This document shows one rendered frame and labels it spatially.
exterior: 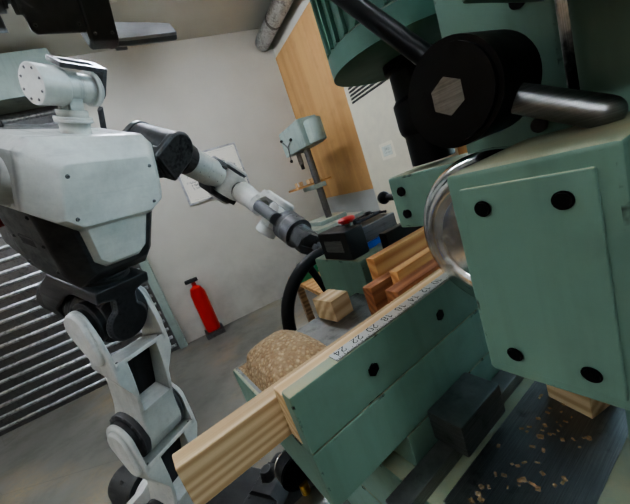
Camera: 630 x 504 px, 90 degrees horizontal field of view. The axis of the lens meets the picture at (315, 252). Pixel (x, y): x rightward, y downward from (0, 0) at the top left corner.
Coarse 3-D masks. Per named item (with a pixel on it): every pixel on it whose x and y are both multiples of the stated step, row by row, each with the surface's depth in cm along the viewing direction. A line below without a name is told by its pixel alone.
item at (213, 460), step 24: (240, 408) 27; (264, 408) 26; (216, 432) 25; (240, 432) 25; (264, 432) 26; (288, 432) 28; (192, 456) 24; (216, 456) 24; (240, 456) 25; (192, 480) 23; (216, 480) 24
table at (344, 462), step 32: (320, 320) 48; (352, 320) 44; (480, 320) 37; (448, 352) 34; (480, 352) 37; (416, 384) 31; (448, 384) 34; (384, 416) 29; (416, 416) 31; (288, 448) 32; (320, 448) 25; (352, 448) 27; (384, 448) 29; (320, 480) 26; (352, 480) 27
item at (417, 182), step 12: (456, 156) 38; (420, 168) 40; (432, 168) 36; (444, 168) 35; (396, 180) 40; (408, 180) 39; (420, 180) 38; (432, 180) 36; (396, 192) 41; (408, 192) 40; (420, 192) 38; (396, 204) 42; (408, 204) 40; (420, 204) 39; (408, 216) 41; (420, 216) 40
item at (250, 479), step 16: (272, 464) 113; (112, 480) 113; (128, 480) 109; (240, 480) 116; (256, 480) 114; (272, 480) 106; (112, 496) 110; (128, 496) 105; (224, 496) 112; (240, 496) 110; (256, 496) 105; (272, 496) 101; (288, 496) 103
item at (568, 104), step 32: (352, 0) 23; (384, 32) 22; (480, 32) 17; (512, 32) 18; (416, 64) 21; (448, 64) 18; (480, 64) 16; (512, 64) 16; (416, 96) 20; (448, 96) 18; (480, 96) 17; (512, 96) 17; (544, 96) 16; (576, 96) 15; (608, 96) 15; (416, 128) 21; (448, 128) 19; (480, 128) 18
